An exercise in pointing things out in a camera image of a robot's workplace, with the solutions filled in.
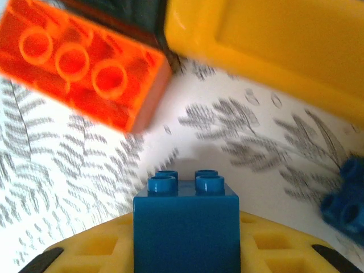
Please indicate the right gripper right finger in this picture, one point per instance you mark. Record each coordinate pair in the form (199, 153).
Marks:
(247, 256)

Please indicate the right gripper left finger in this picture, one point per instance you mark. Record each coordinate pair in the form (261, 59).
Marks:
(125, 256)

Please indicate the yellow-orange plastic bin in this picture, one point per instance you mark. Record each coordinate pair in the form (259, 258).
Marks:
(270, 42)

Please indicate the floral patterned table cover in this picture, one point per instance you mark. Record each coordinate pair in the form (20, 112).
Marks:
(85, 170)

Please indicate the blue square lego brick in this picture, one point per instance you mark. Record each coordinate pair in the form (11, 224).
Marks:
(186, 224)
(344, 199)

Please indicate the orange two-by-four lego brick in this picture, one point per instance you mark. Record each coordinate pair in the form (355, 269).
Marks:
(82, 68)

